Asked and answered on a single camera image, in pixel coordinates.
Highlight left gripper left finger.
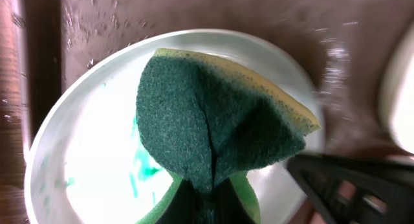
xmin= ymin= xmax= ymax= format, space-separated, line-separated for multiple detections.
xmin=156 ymin=178 xmax=254 ymax=224

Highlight white plate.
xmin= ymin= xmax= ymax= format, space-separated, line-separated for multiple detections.
xmin=24 ymin=29 xmax=323 ymax=223
xmin=378 ymin=26 xmax=413 ymax=153

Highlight green yellow sponge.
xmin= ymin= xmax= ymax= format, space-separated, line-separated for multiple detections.
xmin=136 ymin=49 xmax=320 ymax=194

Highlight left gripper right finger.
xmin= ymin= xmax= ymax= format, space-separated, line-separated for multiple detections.
xmin=287 ymin=154 xmax=413 ymax=224

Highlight dark grey serving tray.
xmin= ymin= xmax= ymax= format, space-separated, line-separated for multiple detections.
xmin=22 ymin=0 xmax=414 ymax=224

